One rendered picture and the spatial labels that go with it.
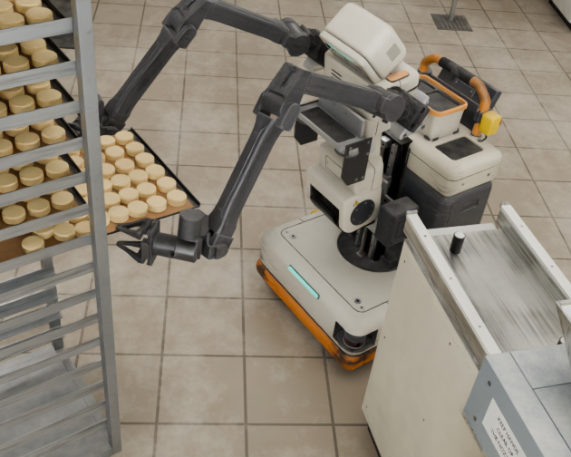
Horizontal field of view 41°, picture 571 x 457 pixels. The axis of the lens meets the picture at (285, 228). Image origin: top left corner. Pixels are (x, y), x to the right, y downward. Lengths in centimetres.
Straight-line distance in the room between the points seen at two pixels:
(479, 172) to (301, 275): 74
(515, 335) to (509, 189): 208
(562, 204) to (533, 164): 34
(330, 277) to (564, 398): 153
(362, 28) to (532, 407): 127
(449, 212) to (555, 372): 128
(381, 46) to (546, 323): 87
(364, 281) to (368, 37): 97
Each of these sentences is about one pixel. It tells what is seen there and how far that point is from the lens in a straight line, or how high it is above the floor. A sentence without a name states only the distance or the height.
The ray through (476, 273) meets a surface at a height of 84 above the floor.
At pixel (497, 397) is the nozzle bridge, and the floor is 115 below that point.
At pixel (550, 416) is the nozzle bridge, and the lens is 137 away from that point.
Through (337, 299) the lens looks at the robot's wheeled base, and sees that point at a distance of 273.
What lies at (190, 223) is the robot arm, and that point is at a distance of 182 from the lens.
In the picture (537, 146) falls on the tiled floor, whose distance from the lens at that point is 441.
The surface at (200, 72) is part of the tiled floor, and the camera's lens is 455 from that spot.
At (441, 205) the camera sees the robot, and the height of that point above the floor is 66.
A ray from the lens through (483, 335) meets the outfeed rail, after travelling 185.
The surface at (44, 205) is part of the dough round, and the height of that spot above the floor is 106.
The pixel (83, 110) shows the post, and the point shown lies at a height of 133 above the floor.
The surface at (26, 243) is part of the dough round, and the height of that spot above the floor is 98.
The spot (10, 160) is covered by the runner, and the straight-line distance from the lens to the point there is 166.
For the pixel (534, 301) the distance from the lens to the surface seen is 208.
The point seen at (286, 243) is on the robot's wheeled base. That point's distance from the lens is 292.
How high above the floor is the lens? 217
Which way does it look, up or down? 39 degrees down
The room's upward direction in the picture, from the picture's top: 7 degrees clockwise
